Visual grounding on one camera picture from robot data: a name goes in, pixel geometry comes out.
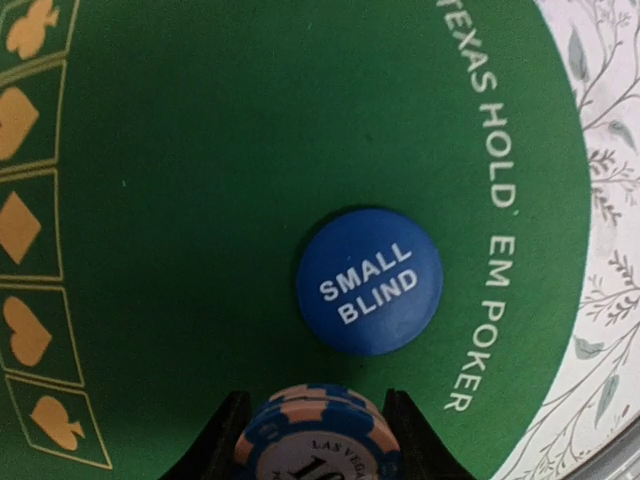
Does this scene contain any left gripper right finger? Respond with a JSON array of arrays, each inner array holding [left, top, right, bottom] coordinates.
[[382, 389, 475, 480]]

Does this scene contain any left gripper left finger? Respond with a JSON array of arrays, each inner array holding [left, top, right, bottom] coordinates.
[[167, 391, 251, 480]]

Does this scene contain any floral white tablecloth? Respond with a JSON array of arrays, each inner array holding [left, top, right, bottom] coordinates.
[[497, 1, 639, 479]]

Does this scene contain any round green poker mat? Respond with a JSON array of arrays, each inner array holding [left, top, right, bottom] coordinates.
[[1, 1, 591, 479]]

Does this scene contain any blue small blind button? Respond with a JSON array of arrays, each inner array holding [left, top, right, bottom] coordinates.
[[296, 208, 444, 356]]

